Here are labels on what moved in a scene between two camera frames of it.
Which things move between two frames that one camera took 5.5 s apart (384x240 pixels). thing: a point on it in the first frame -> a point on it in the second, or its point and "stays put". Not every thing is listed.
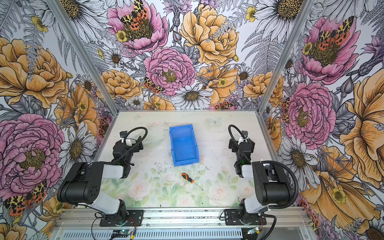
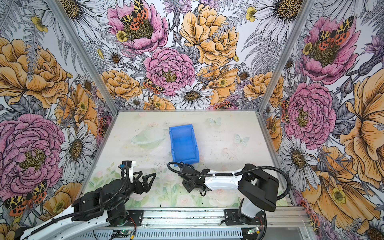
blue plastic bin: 183,144 stays put
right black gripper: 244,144 -> 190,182
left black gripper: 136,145 -> 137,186
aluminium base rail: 184,218 stays put
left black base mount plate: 135,218 stays put
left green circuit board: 120,233 stays put
